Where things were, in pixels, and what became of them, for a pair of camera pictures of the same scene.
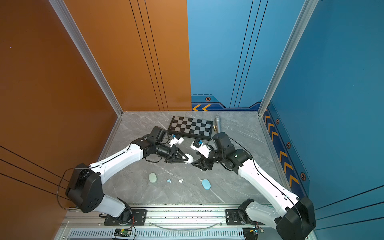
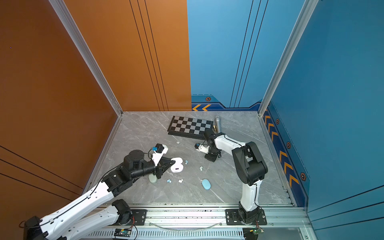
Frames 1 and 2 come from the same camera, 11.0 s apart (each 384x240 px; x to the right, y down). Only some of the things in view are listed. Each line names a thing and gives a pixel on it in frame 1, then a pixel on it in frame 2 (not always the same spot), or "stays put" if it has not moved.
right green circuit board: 256,231 stays put
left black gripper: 174,152 to 161,166
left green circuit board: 124,232 stays put
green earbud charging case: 152,177 stays put
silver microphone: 218,124 stays put
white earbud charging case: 190,157 to 178,166
